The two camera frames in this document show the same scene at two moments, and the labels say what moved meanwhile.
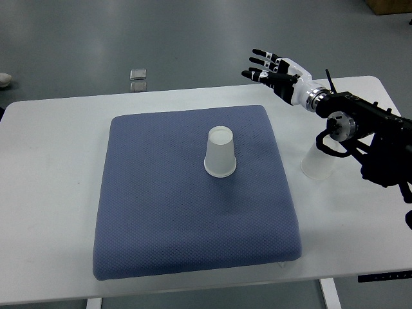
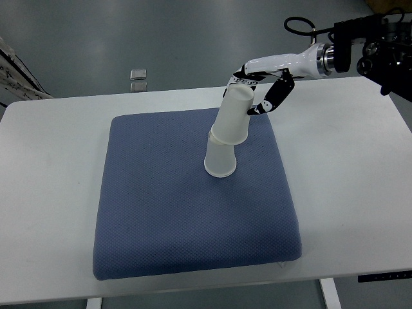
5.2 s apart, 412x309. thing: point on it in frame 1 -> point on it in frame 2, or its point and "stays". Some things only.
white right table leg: (329, 291) stays
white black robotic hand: (288, 80) -> (315, 61)
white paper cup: (317, 164) -> (232, 124)
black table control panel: (385, 276) stays
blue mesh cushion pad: (158, 211) stays
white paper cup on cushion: (220, 158) stays
